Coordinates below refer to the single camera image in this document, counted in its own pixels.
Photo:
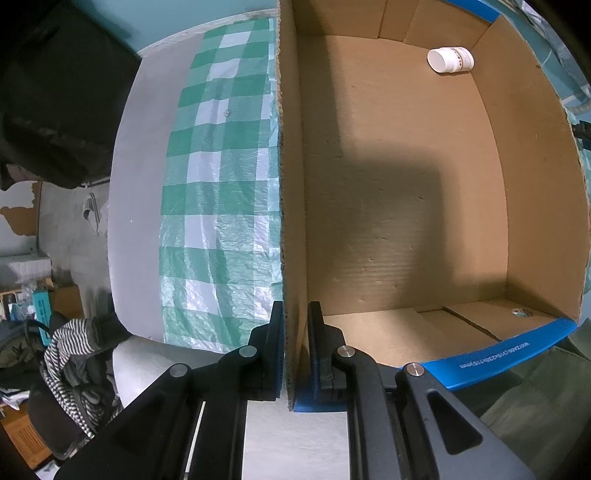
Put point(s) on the olive green cloth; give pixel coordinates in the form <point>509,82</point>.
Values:
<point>545,397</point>

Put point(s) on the white storage boxes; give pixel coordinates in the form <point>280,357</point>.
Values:
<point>23,267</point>

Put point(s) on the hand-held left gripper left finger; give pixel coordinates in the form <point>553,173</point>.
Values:
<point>277,353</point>

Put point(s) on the white pill bottle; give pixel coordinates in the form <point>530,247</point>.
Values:
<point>450,60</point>

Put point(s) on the green checked plastic sheet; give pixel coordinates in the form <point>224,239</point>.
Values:
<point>221,184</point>

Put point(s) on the black white striped cloth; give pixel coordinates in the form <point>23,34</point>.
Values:
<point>69,355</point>

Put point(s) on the small brown cardboard box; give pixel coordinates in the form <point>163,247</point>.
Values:
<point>67,300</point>

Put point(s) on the small round patterned item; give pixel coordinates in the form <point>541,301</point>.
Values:
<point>521,313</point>

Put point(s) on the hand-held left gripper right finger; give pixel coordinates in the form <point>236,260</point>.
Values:
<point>315,353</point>

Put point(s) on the teal box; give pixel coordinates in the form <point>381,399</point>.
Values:
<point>41,311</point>

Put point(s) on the dark cloth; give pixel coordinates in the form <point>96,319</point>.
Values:
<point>60,92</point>

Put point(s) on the brown cardboard box blue edge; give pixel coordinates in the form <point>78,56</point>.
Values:
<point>392,184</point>

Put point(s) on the white sandal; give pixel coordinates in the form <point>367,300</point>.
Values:
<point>93,213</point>

